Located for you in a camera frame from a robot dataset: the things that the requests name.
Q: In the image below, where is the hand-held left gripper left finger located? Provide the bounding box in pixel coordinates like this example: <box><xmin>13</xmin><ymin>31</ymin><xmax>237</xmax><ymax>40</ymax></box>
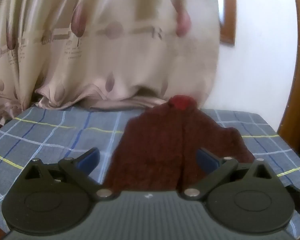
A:
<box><xmin>24</xmin><ymin>147</ymin><xmax>115</xmax><ymax>201</ymax></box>

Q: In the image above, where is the blue-grey plaid bed sheet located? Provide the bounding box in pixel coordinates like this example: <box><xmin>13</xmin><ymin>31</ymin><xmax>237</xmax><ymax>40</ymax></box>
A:
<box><xmin>0</xmin><ymin>106</ymin><xmax>300</xmax><ymax>233</ymax></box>

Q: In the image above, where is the maroon fuzzy sweater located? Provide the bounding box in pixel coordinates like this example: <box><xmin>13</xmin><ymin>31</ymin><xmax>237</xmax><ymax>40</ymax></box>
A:
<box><xmin>104</xmin><ymin>94</ymin><xmax>256</xmax><ymax>192</ymax></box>

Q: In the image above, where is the wooden window frame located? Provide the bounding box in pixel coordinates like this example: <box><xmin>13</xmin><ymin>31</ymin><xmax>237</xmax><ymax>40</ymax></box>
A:
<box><xmin>218</xmin><ymin>0</ymin><xmax>237</xmax><ymax>46</ymax></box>

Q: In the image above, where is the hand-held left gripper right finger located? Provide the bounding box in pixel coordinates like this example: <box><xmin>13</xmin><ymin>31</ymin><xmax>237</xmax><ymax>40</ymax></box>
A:
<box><xmin>180</xmin><ymin>148</ymin><xmax>281</xmax><ymax>202</ymax></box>

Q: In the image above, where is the beige patterned curtain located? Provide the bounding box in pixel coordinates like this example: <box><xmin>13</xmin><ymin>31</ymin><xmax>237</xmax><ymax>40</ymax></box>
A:
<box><xmin>0</xmin><ymin>0</ymin><xmax>222</xmax><ymax>127</ymax></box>

